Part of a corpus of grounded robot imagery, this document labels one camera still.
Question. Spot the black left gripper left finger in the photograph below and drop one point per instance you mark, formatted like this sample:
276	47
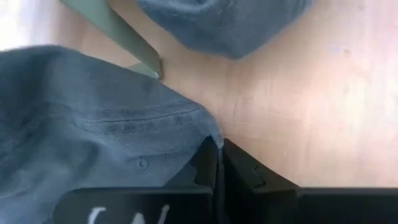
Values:
205	168

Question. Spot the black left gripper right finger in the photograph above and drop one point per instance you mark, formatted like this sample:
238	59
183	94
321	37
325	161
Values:
239	168

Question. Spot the blue denim baseball cap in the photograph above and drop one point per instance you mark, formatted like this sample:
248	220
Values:
93	124
224	28

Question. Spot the green perforated metal shelf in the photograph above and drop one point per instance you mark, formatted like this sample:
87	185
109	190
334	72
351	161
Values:
124	34

